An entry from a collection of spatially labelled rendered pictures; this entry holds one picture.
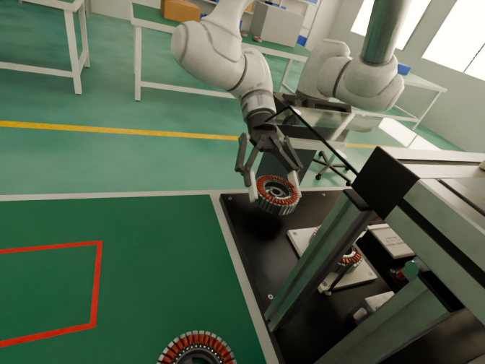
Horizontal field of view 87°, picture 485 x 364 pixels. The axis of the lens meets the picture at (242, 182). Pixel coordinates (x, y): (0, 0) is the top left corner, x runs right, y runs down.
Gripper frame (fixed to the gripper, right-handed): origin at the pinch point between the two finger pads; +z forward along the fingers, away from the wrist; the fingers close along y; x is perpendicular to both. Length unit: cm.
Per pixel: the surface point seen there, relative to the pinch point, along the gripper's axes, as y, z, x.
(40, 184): 79, -48, -123
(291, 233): -2.0, 10.2, 0.4
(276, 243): 2.2, 11.8, -0.1
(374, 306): -6.2, 25.4, 14.0
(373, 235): -5.9, 13.9, 18.5
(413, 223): 12.9, 14.5, 38.1
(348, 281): -8.7, 21.7, 7.0
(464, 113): -482, -167, -138
